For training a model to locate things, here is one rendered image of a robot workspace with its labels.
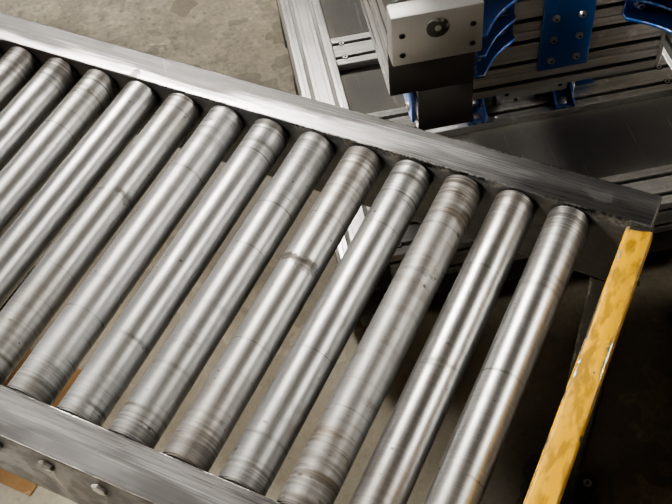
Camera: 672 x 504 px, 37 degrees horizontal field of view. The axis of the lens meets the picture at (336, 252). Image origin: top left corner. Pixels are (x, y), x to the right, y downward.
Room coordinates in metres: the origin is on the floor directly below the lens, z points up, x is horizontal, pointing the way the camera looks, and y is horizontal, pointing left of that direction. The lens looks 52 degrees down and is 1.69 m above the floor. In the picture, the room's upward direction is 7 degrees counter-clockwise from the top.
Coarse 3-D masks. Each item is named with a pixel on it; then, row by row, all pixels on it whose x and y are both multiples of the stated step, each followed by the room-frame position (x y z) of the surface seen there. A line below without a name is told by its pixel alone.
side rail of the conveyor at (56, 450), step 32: (0, 384) 0.56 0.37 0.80; (0, 416) 0.52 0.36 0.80; (32, 416) 0.52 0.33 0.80; (64, 416) 0.51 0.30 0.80; (0, 448) 0.50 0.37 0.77; (32, 448) 0.48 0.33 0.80; (64, 448) 0.48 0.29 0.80; (96, 448) 0.47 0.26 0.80; (128, 448) 0.47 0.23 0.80; (32, 480) 0.50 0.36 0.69; (64, 480) 0.47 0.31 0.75; (96, 480) 0.44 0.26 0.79; (128, 480) 0.43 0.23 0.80; (160, 480) 0.43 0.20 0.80; (192, 480) 0.43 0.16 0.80; (224, 480) 0.42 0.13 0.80
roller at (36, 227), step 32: (128, 96) 0.98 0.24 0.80; (96, 128) 0.92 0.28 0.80; (128, 128) 0.93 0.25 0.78; (64, 160) 0.88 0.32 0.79; (96, 160) 0.88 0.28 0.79; (64, 192) 0.83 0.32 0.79; (32, 224) 0.78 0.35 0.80; (64, 224) 0.80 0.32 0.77; (0, 256) 0.73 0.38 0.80; (32, 256) 0.75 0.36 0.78; (0, 288) 0.70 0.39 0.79
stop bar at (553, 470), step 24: (624, 240) 0.63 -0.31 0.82; (648, 240) 0.63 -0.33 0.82; (624, 264) 0.60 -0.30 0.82; (624, 288) 0.57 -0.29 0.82; (600, 312) 0.55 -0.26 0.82; (624, 312) 0.54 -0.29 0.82; (600, 336) 0.52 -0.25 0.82; (576, 360) 0.50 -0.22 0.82; (600, 360) 0.49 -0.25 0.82; (576, 384) 0.47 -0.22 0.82; (600, 384) 0.47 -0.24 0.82; (576, 408) 0.44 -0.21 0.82; (552, 432) 0.42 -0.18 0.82; (576, 432) 0.42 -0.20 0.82; (552, 456) 0.40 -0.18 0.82; (552, 480) 0.37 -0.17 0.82
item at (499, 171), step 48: (0, 48) 1.13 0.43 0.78; (48, 48) 1.09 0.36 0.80; (96, 48) 1.08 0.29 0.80; (192, 96) 0.96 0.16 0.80; (240, 96) 0.95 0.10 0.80; (288, 96) 0.94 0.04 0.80; (288, 144) 0.89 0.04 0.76; (336, 144) 0.86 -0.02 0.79; (384, 144) 0.83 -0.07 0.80; (432, 144) 0.82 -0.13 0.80; (432, 192) 0.79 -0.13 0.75; (528, 192) 0.73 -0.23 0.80; (576, 192) 0.72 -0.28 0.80; (624, 192) 0.71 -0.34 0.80; (528, 240) 0.73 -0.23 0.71
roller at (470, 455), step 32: (544, 224) 0.69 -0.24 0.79; (576, 224) 0.68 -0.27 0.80; (544, 256) 0.64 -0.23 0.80; (576, 256) 0.65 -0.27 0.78; (544, 288) 0.60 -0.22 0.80; (512, 320) 0.56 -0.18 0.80; (544, 320) 0.56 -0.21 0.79; (512, 352) 0.52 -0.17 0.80; (480, 384) 0.49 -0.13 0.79; (512, 384) 0.49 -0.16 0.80; (480, 416) 0.46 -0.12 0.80; (512, 416) 0.46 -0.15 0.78; (448, 448) 0.43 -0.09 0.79; (480, 448) 0.42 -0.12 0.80; (448, 480) 0.39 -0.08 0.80; (480, 480) 0.39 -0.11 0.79
